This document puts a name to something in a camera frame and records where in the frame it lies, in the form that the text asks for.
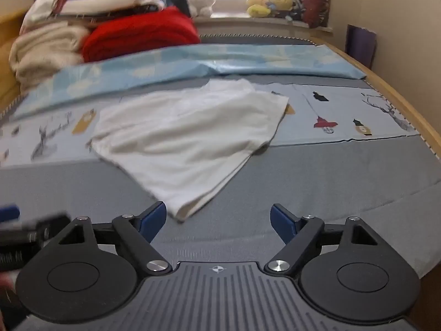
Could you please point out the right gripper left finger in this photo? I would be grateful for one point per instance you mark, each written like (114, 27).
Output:
(89, 270)

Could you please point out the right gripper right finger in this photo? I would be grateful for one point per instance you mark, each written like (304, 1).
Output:
(345, 271)

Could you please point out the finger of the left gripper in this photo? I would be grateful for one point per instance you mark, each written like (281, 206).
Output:
(9, 213)

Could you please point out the white t-shirt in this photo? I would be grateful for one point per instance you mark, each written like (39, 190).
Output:
(184, 146)

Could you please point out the grey printed bed sheet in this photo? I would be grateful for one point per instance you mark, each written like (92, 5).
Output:
(341, 150)

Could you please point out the light blue patterned quilt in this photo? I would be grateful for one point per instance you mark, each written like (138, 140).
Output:
(114, 75)

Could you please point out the cream folded blanket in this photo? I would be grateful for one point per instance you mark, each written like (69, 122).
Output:
(39, 54)

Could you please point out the white folded blanket stack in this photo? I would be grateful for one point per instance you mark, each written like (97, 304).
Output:
(44, 11)

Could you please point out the red folded blanket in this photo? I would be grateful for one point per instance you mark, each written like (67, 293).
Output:
(139, 33)

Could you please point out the purple box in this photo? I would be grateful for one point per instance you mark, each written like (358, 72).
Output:
(361, 45)

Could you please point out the dark red cushion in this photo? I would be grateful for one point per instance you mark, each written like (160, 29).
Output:
(315, 12)

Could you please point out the yellow plush toys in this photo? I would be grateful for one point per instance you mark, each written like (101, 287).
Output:
(269, 8)

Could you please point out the white plush toy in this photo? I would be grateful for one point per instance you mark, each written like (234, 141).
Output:
(201, 8)

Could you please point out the wooden bed frame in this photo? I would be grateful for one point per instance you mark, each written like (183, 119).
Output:
(11, 96)

